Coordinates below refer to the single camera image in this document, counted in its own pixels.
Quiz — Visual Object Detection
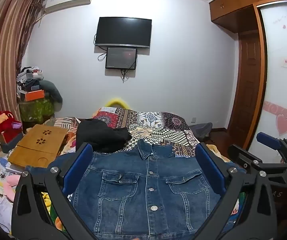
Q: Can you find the dark grey cloth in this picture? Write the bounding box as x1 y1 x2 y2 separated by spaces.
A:
189 122 213 142

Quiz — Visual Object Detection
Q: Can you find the white heart-print sliding door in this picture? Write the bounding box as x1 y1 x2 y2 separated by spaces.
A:
248 0 287 152

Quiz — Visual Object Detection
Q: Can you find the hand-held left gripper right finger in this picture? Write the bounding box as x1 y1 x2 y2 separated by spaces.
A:
193 142 277 240

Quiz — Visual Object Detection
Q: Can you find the stack of magazines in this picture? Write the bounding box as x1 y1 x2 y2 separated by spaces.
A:
0 155 24 183

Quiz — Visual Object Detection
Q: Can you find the black garment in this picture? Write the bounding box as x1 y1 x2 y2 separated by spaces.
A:
76 118 132 153

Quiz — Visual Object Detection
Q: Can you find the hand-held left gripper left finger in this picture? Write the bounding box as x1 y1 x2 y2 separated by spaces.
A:
11 142 101 240

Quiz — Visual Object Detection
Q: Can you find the striped brown curtain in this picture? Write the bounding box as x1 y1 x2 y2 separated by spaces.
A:
0 0 43 160

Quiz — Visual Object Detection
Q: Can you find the pile of folded clothes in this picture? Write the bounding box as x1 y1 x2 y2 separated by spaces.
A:
16 66 45 92

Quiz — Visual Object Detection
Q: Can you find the yellow rounded object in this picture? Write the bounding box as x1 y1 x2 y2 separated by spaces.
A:
104 97 132 109

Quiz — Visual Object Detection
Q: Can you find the orange box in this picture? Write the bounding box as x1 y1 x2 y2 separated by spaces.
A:
21 89 46 102

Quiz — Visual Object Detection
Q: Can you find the wooden lap desk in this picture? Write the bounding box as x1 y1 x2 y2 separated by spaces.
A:
8 124 68 168

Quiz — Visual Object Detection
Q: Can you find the red plush toy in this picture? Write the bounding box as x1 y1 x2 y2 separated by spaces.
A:
0 110 23 143

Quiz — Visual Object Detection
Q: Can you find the dark green cushion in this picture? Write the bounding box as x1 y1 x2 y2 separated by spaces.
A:
37 80 64 111

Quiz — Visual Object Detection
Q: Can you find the black wall television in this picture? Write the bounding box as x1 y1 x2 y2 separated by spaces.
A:
95 17 152 49

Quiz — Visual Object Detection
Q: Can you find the blue denim jacket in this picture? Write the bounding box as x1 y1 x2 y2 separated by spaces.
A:
27 138 246 240

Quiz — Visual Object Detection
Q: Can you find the grey blue box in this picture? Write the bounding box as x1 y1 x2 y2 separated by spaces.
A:
0 132 26 153

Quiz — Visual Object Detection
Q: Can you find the small black wall monitor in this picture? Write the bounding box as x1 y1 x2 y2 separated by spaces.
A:
105 47 138 70

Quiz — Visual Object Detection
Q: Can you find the wooden wardrobe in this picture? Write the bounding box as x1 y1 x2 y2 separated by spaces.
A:
208 0 287 151

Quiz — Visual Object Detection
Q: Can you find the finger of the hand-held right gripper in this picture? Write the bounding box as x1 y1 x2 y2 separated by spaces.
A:
228 144 265 175
256 132 287 164

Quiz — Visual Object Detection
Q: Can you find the pink plush toy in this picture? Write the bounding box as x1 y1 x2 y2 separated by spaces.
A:
2 174 22 201

